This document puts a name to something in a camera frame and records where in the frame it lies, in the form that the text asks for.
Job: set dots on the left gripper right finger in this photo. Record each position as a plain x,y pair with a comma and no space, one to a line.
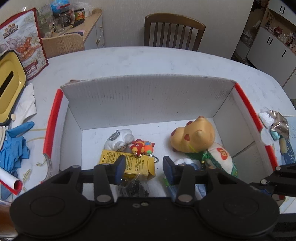
180,180

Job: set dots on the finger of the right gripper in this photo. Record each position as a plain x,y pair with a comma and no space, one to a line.
281,182

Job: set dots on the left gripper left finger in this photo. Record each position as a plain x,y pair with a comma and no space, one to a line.
106,175

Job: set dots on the white green plastic pouch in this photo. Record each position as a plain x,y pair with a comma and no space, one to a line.
200,190

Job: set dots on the white tooth plush keychain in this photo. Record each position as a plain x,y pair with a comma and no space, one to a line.
119,140

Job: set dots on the white green plush toy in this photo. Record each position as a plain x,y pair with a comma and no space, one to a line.
215,156

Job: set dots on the olive green capsule case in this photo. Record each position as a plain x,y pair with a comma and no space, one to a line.
283,145

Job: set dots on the yellow cardboard box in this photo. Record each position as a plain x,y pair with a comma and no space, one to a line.
142,166

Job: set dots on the orange spotted animal toy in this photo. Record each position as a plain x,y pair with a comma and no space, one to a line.
194,137

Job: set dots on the orange red fish toy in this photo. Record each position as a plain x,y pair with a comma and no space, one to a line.
141,147

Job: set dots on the teal round sharpener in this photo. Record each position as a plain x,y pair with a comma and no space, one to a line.
275,135

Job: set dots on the silver foil snack bag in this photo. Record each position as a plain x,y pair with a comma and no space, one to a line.
280,124

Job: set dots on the bag of white pellets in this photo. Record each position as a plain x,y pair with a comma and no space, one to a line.
267,118

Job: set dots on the red white cardboard box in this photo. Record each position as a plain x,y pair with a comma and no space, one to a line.
85,113

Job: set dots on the green upholstered chair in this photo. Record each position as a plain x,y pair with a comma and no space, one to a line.
293,101

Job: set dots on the blue rubber glove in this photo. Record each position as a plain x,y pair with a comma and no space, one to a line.
15,148

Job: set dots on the red white rolled paper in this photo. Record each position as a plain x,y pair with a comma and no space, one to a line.
13,184

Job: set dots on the white paper napkin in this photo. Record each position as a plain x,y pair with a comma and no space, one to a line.
25,107

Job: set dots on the white paper cup lid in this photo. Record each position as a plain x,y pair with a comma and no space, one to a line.
2,135

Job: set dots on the yellow tissue box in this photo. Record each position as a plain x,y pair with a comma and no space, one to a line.
13,79

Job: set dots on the wooden side cabinet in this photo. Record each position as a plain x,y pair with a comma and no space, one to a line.
86,36

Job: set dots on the brown wooden chair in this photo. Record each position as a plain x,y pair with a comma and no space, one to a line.
173,31

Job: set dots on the dark jar orange label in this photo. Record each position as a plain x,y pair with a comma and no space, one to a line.
79,14

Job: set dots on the red printed snack bag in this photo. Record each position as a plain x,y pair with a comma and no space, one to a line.
21,34

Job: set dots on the blue globe toy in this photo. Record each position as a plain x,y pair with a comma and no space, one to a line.
57,5

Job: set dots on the white wall cabinet unit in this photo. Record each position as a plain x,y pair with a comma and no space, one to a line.
268,41

